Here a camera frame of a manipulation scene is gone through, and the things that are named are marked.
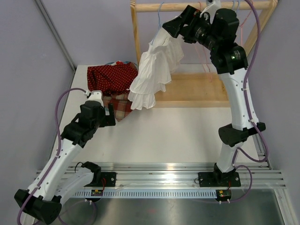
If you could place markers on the white ruffled garment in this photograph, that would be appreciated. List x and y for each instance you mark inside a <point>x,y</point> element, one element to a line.
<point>155,68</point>

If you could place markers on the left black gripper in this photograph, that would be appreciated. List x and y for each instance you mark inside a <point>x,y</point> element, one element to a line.
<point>110,120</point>

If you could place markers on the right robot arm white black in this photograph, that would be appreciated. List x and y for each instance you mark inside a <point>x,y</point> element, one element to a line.
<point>215,29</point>

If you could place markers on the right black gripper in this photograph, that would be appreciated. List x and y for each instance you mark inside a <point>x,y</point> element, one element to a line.
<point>191,19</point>

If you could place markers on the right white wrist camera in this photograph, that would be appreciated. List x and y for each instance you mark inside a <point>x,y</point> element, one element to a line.
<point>210,10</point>

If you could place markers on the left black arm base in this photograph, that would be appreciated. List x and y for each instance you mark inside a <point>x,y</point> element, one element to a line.
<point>106,179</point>

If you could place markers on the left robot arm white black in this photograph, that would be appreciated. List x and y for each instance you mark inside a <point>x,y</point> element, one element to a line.
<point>44,198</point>

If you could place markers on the dark red dotted garment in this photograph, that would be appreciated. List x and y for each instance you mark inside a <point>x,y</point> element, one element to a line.
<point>111,80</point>

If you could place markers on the white slotted cable duct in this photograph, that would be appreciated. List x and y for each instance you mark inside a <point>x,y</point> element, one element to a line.
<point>147,193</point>

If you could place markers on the wooden clothes rack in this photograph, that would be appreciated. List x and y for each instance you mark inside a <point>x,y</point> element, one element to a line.
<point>199,88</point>

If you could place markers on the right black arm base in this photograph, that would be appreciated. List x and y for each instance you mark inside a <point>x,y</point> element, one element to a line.
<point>223,180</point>

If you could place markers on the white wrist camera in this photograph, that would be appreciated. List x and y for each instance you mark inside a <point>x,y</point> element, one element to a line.
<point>210,10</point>
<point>95,95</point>

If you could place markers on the red plaid garment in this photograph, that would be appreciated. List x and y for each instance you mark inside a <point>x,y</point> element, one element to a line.
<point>121,105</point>

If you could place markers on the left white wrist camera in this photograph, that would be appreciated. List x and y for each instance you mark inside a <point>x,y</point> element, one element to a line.
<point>95,95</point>

